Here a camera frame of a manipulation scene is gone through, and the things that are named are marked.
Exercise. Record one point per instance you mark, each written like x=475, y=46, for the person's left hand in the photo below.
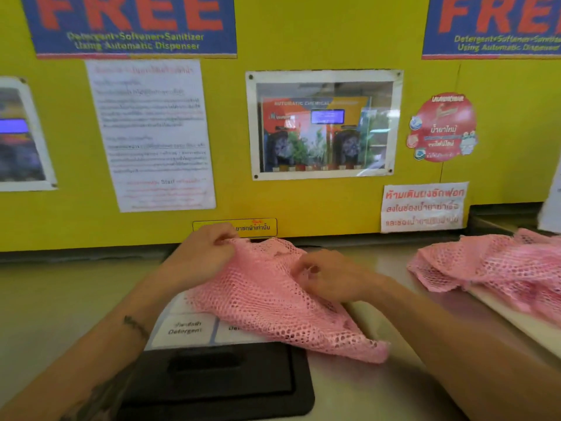
x=199, y=257

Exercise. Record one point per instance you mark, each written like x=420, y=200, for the person's right hand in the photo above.
x=335, y=276

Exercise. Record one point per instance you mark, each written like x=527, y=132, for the person's right fingers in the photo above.
x=307, y=269

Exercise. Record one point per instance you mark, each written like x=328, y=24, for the person's left fingers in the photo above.
x=223, y=234

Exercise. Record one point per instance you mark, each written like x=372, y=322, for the pink mesh laundry bag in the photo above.
x=495, y=269
x=280, y=298

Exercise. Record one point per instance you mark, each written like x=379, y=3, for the person's left forearm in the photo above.
x=83, y=350

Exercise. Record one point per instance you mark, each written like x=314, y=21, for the person's right forearm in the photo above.
x=460, y=350

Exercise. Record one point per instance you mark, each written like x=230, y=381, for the small yellow label sticker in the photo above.
x=258, y=227

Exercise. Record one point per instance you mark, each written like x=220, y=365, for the white detergent label sheet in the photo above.
x=188, y=326

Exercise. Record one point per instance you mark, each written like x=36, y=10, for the white printed instruction sheet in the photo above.
x=151, y=135

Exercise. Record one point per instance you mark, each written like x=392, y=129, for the white sign with red lettering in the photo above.
x=423, y=207

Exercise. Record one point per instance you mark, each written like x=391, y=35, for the black detergent drawer lid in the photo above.
x=219, y=381

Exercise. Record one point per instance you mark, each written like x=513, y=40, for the framed dispenser window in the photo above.
x=19, y=135
x=324, y=124

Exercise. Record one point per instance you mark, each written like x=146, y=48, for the round red sticker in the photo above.
x=442, y=127

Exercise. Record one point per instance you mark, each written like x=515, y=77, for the white board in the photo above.
x=521, y=322

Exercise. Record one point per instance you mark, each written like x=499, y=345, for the blue and red banner sign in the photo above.
x=131, y=21
x=495, y=24

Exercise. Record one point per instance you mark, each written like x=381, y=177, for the white paper sheet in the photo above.
x=552, y=206

